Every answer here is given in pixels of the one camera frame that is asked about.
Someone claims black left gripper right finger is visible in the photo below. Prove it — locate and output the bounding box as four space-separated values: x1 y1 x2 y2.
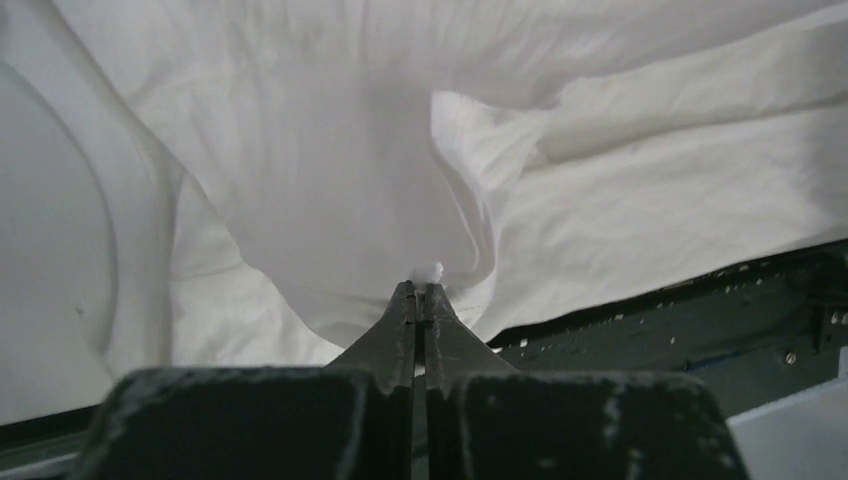
422 284 749 479

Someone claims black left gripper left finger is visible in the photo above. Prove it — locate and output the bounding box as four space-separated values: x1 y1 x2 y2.
69 282 416 479

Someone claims white t shirt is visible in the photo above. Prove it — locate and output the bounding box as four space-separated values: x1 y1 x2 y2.
1 1 847 423

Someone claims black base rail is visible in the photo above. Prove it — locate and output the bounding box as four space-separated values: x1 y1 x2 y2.
1 241 847 479

